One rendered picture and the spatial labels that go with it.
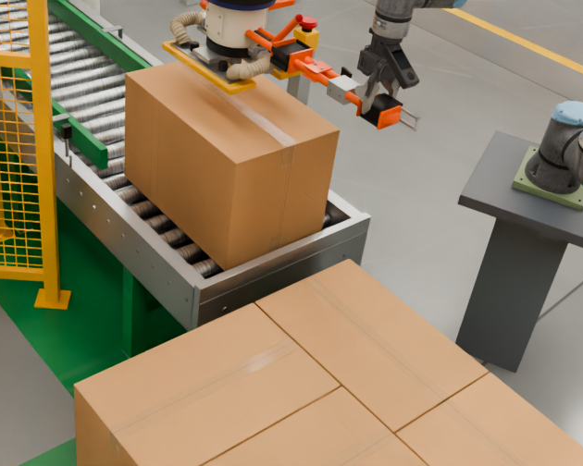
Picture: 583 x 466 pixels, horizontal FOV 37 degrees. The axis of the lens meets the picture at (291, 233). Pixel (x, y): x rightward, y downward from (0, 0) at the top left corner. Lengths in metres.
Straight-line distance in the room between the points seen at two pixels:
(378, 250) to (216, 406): 1.67
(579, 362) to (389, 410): 1.35
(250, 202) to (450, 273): 1.41
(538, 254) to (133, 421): 1.52
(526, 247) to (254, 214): 0.99
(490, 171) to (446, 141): 1.66
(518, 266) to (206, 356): 1.22
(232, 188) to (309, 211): 0.38
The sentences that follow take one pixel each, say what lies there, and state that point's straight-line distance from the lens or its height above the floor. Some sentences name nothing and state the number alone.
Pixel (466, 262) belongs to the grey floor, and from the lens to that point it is 3.88.
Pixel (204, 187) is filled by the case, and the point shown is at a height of 0.79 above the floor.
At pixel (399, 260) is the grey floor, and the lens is 3.79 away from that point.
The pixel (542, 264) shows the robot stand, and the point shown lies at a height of 0.51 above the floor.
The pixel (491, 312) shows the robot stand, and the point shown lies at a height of 0.23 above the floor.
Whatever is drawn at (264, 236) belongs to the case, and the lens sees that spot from 2.73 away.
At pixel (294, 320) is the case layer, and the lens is 2.59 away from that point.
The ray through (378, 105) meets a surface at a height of 1.24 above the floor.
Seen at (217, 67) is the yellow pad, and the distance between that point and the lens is 2.61.
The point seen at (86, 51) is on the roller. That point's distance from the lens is 3.93.
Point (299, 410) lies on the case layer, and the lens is 2.36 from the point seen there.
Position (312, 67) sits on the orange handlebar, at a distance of 2.41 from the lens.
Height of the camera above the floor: 2.30
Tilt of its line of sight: 37 degrees down
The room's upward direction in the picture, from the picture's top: 9 degrees clockwise
